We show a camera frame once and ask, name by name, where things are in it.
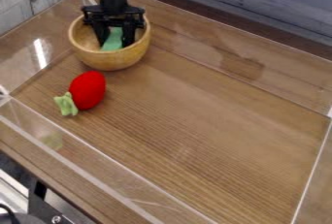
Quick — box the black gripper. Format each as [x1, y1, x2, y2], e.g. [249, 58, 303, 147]
[81, 0, 145, 47]

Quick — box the green rectangular block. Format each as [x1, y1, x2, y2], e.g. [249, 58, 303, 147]
[101, 27, 123, 51]

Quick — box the brown wooden bowl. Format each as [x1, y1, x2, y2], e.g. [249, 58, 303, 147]
[66, 16, 151, 71]

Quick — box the red plush strawberry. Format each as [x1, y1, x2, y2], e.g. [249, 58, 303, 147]
[53, 71, 105, 116]

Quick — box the clear acrylic tray wall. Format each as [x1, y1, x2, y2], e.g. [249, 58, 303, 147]
[0, 0, 332, 224]

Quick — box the black table leg bracket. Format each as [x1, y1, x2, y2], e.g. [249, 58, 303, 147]
[26, 180, 73, 224]

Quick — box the black cable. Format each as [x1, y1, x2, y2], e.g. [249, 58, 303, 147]
[0, 203, 21, 224]

